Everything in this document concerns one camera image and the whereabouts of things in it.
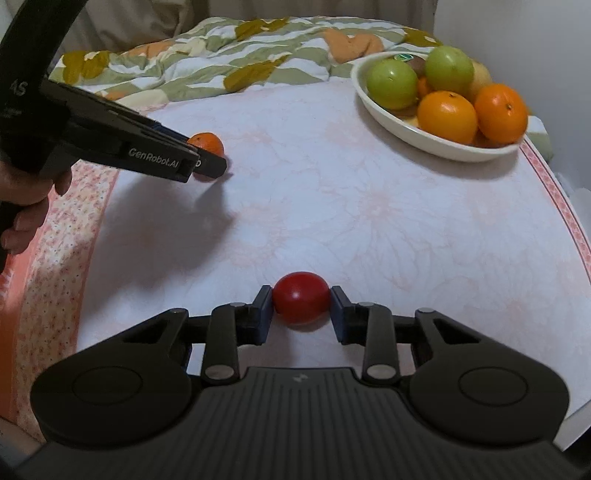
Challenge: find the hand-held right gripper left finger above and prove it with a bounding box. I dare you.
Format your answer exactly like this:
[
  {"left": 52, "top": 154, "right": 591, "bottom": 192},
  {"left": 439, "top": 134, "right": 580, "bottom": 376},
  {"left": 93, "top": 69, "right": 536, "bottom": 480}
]
[{"left": 122, "top": 285, "right": 274, "bottom": 385}]

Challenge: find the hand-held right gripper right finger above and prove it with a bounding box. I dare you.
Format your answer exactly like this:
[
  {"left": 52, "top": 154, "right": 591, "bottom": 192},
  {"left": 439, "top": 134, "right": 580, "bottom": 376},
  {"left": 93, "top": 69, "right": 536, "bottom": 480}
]
[{"left": 330, "top": 285, "right": 483, "bottom": 382}]

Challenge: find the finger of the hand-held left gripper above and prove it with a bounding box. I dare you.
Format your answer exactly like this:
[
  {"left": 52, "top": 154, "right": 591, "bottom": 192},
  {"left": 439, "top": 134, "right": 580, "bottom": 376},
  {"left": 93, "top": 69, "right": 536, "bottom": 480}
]
[
  {"left": 190, "top": 147, "right": 228, "bottom": 179},
  {"left": 154, "top": 122, "right": 191, "bottom": 148}
]

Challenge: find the red cherry tomato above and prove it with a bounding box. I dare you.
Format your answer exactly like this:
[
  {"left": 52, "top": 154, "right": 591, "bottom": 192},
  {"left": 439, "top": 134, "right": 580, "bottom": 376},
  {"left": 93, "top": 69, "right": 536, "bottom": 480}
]
[{"left": 272, "top": 272, "right": 332, "bottom": 326}]

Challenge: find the cream oval bowl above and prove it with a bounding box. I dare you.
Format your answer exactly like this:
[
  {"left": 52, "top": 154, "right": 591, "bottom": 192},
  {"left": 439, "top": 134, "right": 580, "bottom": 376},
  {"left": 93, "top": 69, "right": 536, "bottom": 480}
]
[{"left": 351, "top": 51, "right": 528, "bottom": 162}]

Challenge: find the large green apple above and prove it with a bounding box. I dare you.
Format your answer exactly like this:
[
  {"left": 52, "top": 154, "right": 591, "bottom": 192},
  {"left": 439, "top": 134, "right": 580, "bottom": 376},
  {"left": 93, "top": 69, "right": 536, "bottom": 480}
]
[{"left": 367, "top": 58, "right": 419, "bottom": 110}]

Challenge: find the large light orange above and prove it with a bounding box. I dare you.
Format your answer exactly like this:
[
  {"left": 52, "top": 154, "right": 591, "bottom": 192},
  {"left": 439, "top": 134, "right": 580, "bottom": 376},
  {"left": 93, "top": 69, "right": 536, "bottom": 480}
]
[{"left": 418, "top": 91, "right": 478, "bottom": 145}]

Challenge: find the small green apple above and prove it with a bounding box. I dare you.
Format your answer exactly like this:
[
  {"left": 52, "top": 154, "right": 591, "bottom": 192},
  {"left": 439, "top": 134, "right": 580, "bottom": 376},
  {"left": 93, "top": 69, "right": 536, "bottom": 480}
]
[{"left": 425, "top": 45, "right": 476, "bottom": 95}]

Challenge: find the deep-coloured medium orange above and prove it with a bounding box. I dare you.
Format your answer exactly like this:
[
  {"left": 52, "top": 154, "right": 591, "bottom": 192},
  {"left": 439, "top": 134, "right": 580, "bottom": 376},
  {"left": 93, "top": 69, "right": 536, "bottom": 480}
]
[{"left": 475, "top": 83, "right": 529, "bottom": 144}]

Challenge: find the person's left hand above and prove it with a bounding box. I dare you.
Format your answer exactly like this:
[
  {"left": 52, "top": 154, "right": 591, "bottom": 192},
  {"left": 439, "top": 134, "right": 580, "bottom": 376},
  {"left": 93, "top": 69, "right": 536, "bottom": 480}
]
[{"left": 0, "top": 161, "right": 74, "bottom": 254}]

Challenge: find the green striped floral quilt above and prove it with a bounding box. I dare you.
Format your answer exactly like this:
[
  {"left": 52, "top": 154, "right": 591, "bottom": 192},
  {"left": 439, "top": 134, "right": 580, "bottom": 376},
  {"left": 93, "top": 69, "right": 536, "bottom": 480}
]
[{"left": 48, "top": 16, "right": 552, "bottom": 160}]

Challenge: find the pink floral printed sheet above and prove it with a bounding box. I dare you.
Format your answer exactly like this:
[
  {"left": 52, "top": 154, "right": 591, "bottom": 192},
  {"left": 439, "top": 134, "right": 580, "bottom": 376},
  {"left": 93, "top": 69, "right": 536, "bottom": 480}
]
[{"left": 0, "top": 76, "right": 591, "bottom": 439}]

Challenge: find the beige curtain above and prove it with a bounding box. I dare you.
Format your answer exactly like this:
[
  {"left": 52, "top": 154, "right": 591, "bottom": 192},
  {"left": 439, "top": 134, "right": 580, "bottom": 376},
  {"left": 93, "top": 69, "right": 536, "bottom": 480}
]
[{"left": 60, "top": 0, "right": 437, "bottom": 35}]

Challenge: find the brown kiwi with green sticker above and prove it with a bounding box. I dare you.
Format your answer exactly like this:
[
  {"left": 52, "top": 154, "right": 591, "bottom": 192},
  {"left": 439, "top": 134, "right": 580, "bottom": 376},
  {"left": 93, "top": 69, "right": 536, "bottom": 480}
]
[{"left": 392, "top": 52, "right": 430, "bottom": 77}]

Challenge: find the yellow pear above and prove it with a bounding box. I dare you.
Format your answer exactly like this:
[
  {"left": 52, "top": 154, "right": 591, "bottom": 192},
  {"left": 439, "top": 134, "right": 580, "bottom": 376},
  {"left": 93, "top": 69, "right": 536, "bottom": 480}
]
[{"left": 468, "top": 60, "right": 494, "bottom": 102}]

